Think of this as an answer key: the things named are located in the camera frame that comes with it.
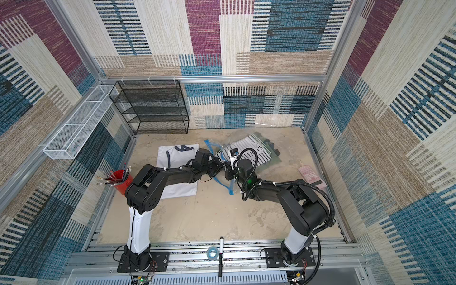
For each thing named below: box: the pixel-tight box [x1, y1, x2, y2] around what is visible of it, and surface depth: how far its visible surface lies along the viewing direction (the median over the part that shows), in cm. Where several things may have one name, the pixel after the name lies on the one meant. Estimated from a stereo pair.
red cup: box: [105, 169, 133, 196], surface depth 89 cm
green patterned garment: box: [251, 131, 282, 169], surface depth 110 cm
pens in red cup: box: [96, 162, 132, 187], surface depth 89 cm
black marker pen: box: [218, 236, 224, 278], surface depth 76 cm
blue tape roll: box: [206, 245, 219, 261], surface depth 76 cm
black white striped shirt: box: [215, 134, 273, 166], surface depth 107 cm
